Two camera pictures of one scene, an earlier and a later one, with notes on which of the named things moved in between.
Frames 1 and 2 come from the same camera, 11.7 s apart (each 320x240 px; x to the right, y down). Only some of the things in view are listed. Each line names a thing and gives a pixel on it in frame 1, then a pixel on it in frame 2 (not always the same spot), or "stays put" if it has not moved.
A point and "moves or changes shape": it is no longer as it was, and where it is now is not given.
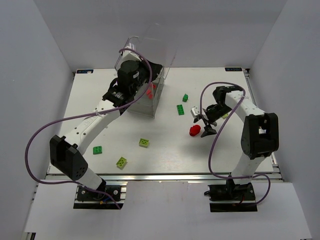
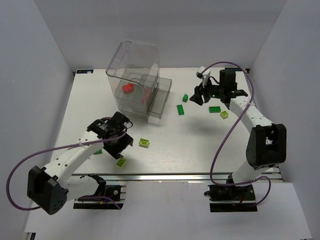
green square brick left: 97,150 stays put
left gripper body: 155,69 → 120,145
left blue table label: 84,71 stays put
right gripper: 206,120 → 200,93
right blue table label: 233,69 stays put
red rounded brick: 194,129 moves or changes shape
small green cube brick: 185,98 stays put
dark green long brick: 180,110 stays put
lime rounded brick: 144,142 stays put
